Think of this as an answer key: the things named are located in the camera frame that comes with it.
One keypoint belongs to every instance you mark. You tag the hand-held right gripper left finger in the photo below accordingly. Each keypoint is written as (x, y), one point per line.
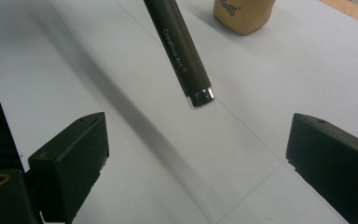
(71, 161)

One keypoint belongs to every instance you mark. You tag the black cleaver knife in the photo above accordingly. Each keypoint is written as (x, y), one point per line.
(180, 53)

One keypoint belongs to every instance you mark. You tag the tan cup with chick figure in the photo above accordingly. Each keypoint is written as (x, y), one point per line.
(245, 17)

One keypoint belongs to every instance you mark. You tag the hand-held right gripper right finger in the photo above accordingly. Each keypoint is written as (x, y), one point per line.
(335, 161)

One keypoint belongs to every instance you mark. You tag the white table mat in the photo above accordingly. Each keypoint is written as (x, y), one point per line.
(167, 161)

